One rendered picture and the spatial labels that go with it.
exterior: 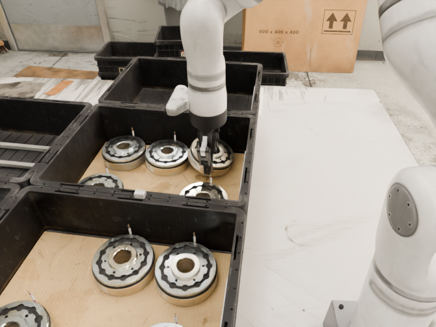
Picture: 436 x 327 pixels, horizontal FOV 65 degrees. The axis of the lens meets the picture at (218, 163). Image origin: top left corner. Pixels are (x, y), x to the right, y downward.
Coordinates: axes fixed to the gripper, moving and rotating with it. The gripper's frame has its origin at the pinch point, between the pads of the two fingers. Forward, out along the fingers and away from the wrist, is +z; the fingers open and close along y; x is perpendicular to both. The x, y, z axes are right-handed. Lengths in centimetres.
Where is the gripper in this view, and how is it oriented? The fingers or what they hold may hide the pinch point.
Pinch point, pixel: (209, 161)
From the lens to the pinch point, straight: 76.8
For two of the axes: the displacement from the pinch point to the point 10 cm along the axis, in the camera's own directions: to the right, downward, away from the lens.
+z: 0.2, 7.6, 6.5
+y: 1.6, -6.4, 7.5
